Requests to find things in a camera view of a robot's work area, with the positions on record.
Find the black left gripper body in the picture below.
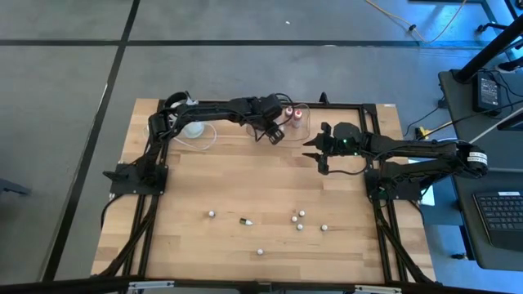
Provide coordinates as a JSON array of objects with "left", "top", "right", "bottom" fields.
[{"left": 248, "top": 93, "right": 284, "bottom": 128}]

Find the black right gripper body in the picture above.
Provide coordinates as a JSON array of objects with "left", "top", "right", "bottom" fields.
[{"left": 326, "top": 121, "right": 365, "bottom": 158}]

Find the clear plastic container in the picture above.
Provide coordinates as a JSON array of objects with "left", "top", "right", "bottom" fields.
[{"left": 244, "top": 100, "right": 315, "bottom": 143}]

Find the dark grey side desk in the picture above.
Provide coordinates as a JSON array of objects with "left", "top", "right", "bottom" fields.
[{"left": 437, "top": 67, "right": 523, "bottom": 271}]

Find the black power adapter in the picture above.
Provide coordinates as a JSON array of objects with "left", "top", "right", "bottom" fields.
[{"left": 472, "top": 72, "right": 503, "bottom": 114}]

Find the thick black diagonal pole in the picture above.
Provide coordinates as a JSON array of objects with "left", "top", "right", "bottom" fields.
[{"left": 454, "top": 15, "right": 523, "bottom": 84}]

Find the black keyboard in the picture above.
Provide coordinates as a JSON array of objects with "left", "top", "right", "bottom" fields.
[{"left": 472, "top": 189, "right": 523, "bottom": 252}]

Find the black gantry crossbar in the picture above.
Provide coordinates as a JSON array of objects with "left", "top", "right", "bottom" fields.
[{"left": 0, "top": 277, "right": 523, "bottom": 294}]

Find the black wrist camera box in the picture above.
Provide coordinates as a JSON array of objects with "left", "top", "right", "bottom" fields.
[{"left": 266, "top": 124, "right": 286, "bottom": 146}]

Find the yellow extension cable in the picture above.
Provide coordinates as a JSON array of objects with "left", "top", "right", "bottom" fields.
[{"left": 364, "top": 0, "right": 467, "bottom": 44}]

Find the black aluminium table frame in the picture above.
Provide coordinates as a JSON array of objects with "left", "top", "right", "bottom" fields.
[{"left": 92, "top": 91, "right": 436, "bottom": 287}]

